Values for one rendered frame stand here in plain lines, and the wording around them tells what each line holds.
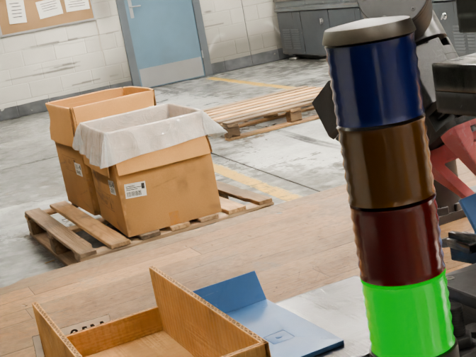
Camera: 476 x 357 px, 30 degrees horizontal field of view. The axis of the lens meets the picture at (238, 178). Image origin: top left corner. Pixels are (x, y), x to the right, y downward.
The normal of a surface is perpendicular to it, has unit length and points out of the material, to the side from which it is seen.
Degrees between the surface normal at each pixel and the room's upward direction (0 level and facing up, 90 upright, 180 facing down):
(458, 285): 0
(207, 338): 90
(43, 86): 90
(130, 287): 0
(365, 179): 76
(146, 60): 90
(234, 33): 90
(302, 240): 0
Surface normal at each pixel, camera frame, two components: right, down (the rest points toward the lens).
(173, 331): -0.89, 0.25
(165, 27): 0.36, 0.14
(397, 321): -0.43, 0.03
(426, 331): 0.18, -0.06
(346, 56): -0.64, 0.04
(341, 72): -0.81, 0.03
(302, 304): -0.18, -0.96
